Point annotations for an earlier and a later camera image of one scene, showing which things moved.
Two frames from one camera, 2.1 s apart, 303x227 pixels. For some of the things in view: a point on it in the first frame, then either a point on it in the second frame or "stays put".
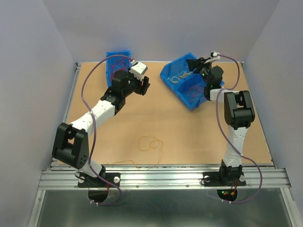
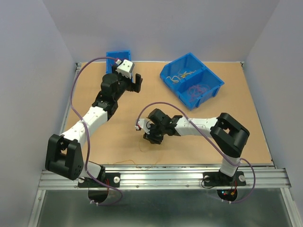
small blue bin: x=114 y=64 stays put
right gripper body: x=205 y=69 → x=156 y=134
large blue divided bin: x=188 y=87 stays put
